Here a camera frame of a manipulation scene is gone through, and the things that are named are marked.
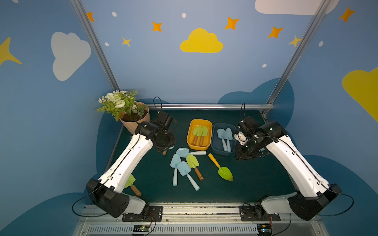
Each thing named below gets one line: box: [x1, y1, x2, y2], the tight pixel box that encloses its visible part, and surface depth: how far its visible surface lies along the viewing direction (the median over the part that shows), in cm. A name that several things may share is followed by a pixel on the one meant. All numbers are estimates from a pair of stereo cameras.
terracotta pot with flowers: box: [95, 89, 151, 135], surface depth 86 cm
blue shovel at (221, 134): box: [217, 128, 228, 153], surface depth 107 cm
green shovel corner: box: [124, 174, 143, 198], surface depth 84 cm
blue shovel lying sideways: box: [176, 147, 207, 158], surface depth 99 cm
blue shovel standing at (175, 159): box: [170, 153, 182, 187], surface depth 93 cm
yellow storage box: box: [186, 118, 214, 151], surface depth 108 cm
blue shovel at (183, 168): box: [176, 161, 200, 192], surface depth 92 cm
